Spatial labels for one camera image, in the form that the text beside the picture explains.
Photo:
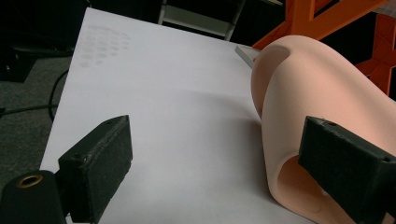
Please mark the black stand base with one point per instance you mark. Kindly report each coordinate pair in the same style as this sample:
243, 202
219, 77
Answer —
15, 67

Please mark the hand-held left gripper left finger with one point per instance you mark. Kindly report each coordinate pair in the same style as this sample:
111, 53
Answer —
99, 161

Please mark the white metal stand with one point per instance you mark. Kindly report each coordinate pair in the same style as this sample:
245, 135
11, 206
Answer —
193, 21

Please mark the white and orange shoe rack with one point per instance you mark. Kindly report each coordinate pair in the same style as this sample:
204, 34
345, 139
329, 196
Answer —
300, 18

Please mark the pink foam slipper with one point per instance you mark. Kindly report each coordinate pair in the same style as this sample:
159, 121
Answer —
311, 81

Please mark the white table mat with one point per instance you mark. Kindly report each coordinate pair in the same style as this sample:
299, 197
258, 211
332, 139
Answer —
171, 109

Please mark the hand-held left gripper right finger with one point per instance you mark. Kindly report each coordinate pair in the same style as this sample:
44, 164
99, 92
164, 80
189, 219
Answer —
348, 168

